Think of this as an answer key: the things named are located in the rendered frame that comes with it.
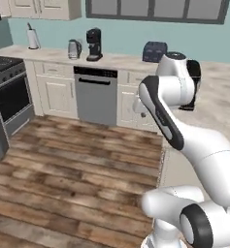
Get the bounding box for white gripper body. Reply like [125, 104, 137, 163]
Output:
[132, 96, 148, 119]

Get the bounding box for cream base cupboards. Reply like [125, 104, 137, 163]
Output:
[24, 59, 80, 120]
[115, 69, 160, 133]

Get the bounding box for grey dishwasher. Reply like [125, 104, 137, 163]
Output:
[73, 65, 118, 127]

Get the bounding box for dark blue toaster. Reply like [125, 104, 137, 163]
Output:
[142, 41, 169, 64]

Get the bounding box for black coffee machine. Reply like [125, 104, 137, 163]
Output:
[85, 27, 104, 63]

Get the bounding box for silver electric kettle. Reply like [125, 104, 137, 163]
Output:
[67, 38, 83, 61]

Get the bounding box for grey framed window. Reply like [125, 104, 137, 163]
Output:
[84, 0, 230, 25]

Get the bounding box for white paper towel roll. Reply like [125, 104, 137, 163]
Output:
[26, 21, 41, 50]

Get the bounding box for black oven with hob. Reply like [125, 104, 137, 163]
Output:
[0, 54, 36, 138]

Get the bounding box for cream wall cupboards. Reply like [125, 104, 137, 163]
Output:
[0, 0, 82, 21]

